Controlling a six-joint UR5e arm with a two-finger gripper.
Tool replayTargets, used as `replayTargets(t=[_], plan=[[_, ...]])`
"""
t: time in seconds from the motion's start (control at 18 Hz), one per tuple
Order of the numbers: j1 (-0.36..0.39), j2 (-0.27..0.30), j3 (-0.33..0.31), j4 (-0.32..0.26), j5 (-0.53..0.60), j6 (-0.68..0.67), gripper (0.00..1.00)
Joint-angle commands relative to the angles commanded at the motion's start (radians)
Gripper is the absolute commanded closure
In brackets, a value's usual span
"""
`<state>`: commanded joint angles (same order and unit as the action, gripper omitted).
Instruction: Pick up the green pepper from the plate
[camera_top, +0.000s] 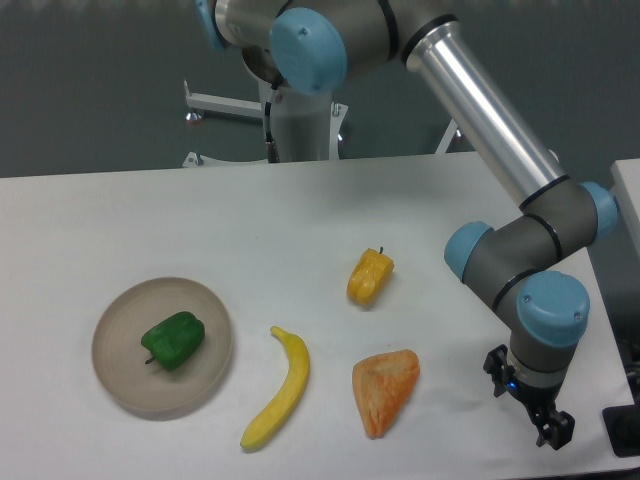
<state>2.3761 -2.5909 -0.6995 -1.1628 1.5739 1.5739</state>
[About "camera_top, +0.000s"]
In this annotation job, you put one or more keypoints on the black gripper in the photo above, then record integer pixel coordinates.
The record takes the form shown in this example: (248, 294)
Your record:
(537, 392)

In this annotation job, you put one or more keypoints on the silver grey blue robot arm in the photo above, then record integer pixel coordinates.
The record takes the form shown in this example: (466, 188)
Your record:
(303, 51)

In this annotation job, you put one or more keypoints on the yellow bell pepper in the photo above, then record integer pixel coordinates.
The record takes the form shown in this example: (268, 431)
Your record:
(369, 277)

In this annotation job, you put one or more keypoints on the green bell pepper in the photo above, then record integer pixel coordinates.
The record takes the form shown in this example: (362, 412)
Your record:
(174, 340)

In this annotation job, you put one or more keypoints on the beige round plate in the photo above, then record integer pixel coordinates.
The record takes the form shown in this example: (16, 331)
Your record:
(118, 358)

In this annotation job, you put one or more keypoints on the black device at right edge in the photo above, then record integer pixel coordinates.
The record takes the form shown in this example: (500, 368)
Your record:
(622, 426)

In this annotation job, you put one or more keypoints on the orange toast slice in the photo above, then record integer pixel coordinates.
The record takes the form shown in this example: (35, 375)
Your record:
(382, 384)

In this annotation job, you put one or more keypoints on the yellow banana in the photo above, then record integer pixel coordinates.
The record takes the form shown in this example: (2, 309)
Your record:
(267, 423)

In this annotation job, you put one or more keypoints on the white table at right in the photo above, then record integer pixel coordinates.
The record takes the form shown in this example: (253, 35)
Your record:
(626, 181)

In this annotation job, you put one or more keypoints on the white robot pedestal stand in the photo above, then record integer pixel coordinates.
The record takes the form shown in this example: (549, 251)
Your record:
(303, 128)

